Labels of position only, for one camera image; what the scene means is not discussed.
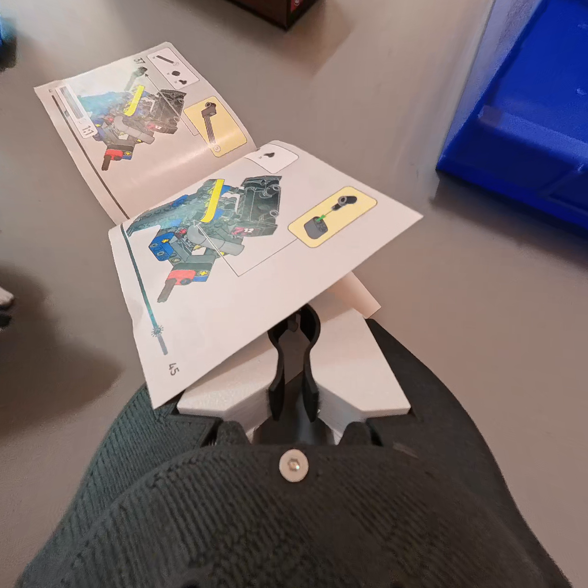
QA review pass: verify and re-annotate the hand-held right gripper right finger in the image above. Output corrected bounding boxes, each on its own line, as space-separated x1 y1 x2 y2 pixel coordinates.
300 305 412 436

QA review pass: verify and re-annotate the blue plastic bin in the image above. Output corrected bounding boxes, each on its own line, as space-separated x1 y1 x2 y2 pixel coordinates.
435 0 588 237

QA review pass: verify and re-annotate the dark toy set box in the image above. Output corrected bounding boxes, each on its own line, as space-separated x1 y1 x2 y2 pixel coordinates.
225 0 319 31

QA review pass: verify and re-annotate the instruction booklet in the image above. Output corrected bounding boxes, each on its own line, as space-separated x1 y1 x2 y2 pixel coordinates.
33 41 423 409

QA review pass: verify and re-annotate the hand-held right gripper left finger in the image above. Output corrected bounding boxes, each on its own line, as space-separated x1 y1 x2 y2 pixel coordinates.
177 317 299 421

